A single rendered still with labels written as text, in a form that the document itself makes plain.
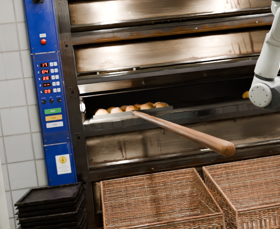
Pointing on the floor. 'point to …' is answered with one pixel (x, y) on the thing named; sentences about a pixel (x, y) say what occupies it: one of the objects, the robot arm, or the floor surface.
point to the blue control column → (52, 150)
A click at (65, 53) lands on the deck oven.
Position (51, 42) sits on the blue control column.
